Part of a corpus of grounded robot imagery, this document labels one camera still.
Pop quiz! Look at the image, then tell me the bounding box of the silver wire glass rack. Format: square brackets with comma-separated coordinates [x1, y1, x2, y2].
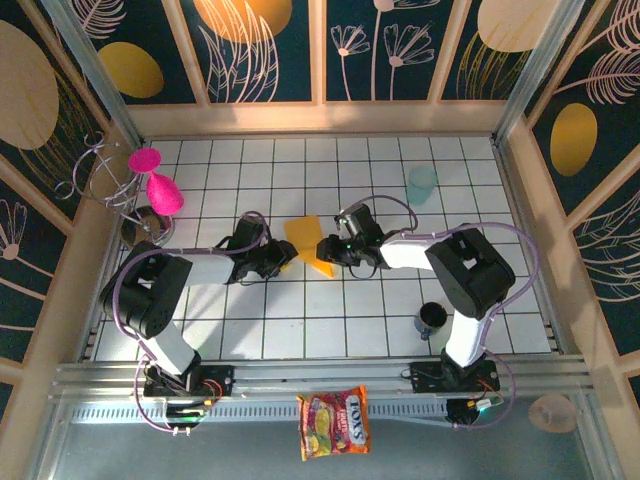
[53, 132, 175, 254]

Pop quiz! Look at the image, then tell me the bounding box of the teal translucent plastic cup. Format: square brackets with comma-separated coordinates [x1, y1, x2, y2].
[405, 166, 440, 207]

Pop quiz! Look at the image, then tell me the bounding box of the pink wine glass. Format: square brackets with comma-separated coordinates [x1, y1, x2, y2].
[127, 147, 186, 218]

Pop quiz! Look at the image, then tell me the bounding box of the clear wine glass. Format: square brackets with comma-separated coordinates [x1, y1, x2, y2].
[528, 392, 584, 435]

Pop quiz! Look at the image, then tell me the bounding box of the aluminium frame post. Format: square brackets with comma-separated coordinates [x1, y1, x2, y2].
[42, 0, 147, 147]
[492, 0, 586, 145]

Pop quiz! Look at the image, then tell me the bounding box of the Fox's candy bag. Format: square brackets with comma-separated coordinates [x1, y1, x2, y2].
[295, 383, 372, 462]

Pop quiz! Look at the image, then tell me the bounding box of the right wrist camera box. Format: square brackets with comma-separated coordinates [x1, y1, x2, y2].
[335, 203, 377, 239]

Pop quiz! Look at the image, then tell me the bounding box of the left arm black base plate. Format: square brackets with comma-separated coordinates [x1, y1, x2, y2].
[143, 363, 236, 399]

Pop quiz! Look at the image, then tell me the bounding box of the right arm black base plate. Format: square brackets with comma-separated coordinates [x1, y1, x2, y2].
[401, 359, 500, 394]

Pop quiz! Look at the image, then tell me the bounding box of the dark mug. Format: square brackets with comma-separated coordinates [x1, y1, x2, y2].
[413, 301, 450, 342]

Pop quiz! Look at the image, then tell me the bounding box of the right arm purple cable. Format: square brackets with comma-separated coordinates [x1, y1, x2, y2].
[372, 194, 541, 430]

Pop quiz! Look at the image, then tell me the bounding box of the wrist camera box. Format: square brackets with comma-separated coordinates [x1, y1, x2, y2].
[335, 203, 377, 239]
[231, 217, 270, 250]

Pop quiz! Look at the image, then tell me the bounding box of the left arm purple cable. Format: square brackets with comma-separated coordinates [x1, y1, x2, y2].
[113, 210, 274, 435]

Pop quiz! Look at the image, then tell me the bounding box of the slotted metal cable tray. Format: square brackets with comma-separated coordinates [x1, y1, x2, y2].
[64, 403, 451, 425]

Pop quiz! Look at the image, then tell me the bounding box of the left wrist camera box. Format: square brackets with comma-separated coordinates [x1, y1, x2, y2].
[231, 217, 270, 250]

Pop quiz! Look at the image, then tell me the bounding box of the yellow cloth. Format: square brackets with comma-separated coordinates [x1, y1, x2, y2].
[283, 214, 339, 279]

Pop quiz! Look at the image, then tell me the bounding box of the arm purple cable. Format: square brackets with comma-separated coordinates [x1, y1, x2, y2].
[113, 210, 274, 435]
[372, 194, 541, 430]

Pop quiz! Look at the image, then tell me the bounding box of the aluminium mounting rail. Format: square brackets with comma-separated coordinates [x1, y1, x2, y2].
[48, 353, 597, 401]

